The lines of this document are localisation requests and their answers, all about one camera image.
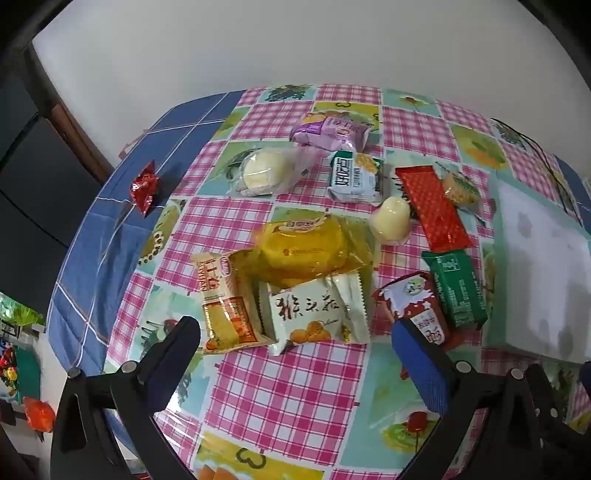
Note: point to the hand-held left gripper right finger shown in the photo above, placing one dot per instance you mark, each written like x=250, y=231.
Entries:
x=422, y=367

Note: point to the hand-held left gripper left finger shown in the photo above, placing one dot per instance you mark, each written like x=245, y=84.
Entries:
x=171, y=364

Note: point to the red and white snack packet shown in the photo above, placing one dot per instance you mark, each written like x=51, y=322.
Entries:
x=415, y=309

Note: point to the orange and cream cake packet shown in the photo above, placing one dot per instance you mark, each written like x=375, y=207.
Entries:
x=224, y=300

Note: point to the dark green snack packet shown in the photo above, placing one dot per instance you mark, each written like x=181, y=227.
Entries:
x=457, y=288

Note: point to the white biscuit packet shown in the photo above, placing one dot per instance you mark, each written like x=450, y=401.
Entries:
x=314, y=314

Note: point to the white box with mint edge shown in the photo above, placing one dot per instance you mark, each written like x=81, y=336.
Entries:
x=540, y=272

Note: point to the cream jelly cup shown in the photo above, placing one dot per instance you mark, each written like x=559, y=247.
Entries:
x=390, y=219

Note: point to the red patterned long packet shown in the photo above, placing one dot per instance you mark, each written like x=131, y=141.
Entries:
x=434, y=207

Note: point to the yellow bread packet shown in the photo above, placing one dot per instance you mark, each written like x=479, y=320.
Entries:
x=304, y=249

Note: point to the red foil candy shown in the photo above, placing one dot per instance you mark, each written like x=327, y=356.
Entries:
x=143, y=187

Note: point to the clear green-striped cookie packet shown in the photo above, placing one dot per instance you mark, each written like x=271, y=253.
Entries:
x=461, y=189

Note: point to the white and green snack packet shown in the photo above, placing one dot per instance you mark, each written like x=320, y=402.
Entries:
x=353, y=177

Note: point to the clear-wrapped white bun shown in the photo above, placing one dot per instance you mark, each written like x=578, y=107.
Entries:
x=263, y=173

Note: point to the purple snack packet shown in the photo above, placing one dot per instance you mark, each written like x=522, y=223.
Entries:
x=330, y=131

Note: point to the orange plastic bag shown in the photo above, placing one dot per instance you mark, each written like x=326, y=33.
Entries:
x=39, y=413

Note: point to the checkered fruit tablecloth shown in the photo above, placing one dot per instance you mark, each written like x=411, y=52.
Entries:
x=106, y=230

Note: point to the pink checkered fruit-print tablecloth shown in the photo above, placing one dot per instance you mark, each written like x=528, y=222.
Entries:
x=240, y=221

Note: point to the colourful toys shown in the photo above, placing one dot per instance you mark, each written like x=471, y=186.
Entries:
x=11, y=364

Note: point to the dark wooden furniture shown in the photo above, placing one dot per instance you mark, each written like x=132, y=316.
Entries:
x=32, y=184

